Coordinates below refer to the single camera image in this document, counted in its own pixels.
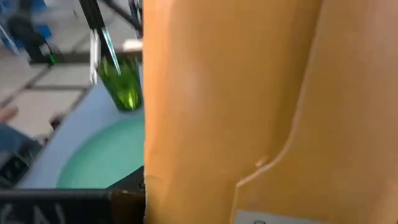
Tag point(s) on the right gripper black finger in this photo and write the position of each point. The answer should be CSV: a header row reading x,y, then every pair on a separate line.
x,y
62,208

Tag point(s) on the green ribbed glass cup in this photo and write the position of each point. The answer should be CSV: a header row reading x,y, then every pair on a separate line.
x,y
124,87

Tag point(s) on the orange plastic bin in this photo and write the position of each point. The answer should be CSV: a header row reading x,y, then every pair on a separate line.
x,y
217,93

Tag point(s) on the teal plate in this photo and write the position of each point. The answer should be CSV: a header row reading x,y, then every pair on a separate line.
x,y
102,158

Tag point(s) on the person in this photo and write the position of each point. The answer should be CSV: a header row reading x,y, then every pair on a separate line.
x,y
12,137

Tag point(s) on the blue black floor equipment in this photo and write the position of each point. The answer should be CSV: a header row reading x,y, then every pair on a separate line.
x,y
31,40

